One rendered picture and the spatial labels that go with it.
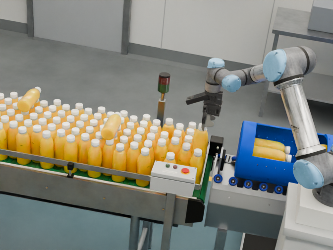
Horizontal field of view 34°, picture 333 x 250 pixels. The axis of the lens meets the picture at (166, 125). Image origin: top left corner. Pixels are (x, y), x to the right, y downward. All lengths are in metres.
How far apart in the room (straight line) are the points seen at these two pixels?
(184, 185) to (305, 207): 0.57
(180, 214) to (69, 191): 0.57
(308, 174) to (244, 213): 0.80
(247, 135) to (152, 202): 0.57
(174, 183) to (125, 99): 2.97
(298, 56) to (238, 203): 0.93
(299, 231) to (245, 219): 0.67
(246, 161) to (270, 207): 0.29
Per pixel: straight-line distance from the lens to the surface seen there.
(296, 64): 2.10
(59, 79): 5.72
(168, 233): 2.69
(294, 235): 2.23
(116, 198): 2.73
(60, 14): 6.48
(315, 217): 2.22
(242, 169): 2.63
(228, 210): 2.79
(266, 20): 5.93
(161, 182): 2.48
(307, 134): 2.07
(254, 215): 2.80
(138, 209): 2.74
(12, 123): 2.80
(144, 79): 5.81
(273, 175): 2.64
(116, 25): 6.26
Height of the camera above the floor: 2.52
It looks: 30 degrees down
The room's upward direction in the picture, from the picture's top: 6 degrees clockwise
